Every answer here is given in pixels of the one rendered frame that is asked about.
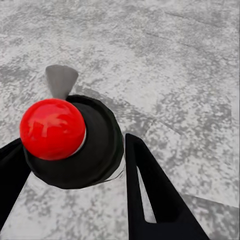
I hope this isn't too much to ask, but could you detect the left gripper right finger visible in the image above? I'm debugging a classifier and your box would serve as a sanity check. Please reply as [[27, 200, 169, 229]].
[[124, 133, 210, 240]]

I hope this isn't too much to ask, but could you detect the insectifuge atomizer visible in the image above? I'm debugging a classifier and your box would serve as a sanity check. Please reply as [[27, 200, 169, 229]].
[[19, 64, 126, 189]]

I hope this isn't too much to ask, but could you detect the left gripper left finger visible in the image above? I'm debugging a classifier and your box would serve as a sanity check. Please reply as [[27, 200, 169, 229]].
[[0, 137, 32, 232]]

